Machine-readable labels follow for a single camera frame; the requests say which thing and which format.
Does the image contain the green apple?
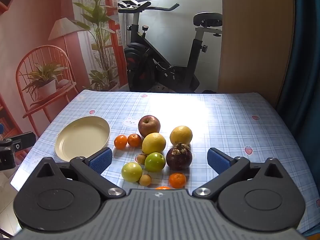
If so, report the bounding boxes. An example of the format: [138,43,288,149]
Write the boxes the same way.
[145,152,166,173]

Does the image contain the yellow-green apple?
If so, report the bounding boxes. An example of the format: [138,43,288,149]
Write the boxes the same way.
[121,162,143,182]

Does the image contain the blue plaid tablecloth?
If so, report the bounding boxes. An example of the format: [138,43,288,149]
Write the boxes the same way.
[10,89,320,235]

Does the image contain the black exercise bike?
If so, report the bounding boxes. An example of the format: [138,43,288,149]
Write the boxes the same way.
[117,0,223,93]

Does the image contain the cream oval plate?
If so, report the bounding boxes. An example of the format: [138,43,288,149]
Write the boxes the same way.
[55,116,111,162]

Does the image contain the red apple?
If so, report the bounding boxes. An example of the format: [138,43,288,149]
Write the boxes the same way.
[138,115,161,138]

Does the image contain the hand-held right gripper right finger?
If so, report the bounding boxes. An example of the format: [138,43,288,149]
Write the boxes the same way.
[192,147,288,197]

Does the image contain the dark blue curtain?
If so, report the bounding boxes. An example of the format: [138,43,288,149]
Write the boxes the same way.
[276,0,320,155]

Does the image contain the printed wall backdrop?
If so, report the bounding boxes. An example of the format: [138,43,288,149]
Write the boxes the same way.
[0,0,125,155]

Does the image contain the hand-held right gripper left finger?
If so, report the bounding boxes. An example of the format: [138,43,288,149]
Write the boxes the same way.
[32,147,127,197]

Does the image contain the dark purple mangosteen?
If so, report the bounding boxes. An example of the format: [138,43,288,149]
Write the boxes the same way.
[166,143,193,170]

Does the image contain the yellow lemon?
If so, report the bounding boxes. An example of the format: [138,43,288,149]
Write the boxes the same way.
[142,132,167,155]
[170,126,193,147]

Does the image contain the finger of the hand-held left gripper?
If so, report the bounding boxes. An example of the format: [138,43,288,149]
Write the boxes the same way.
[0,124,37,153]

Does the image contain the brown wooden panel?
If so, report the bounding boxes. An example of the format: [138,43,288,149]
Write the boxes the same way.
[218,0,295,109]

